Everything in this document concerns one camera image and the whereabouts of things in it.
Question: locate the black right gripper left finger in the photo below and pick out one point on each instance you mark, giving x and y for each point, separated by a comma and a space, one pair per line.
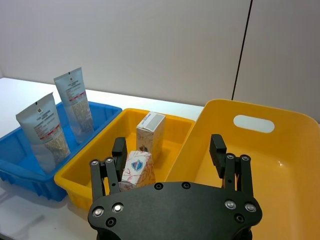
119, 156

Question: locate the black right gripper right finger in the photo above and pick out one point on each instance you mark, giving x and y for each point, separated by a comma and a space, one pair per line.
218, 155

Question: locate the white carton with red pattern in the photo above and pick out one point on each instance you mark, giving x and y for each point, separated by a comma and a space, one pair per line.
150, 137
140, 170

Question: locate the small yellow plastic bin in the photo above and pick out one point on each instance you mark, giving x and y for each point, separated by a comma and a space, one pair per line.
172, 140

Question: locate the pale blue cosmetic tube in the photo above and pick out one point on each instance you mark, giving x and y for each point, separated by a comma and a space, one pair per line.
43, 130
75, 105

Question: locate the blue plastic bin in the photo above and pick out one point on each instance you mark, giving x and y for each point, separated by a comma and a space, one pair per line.
15, 147

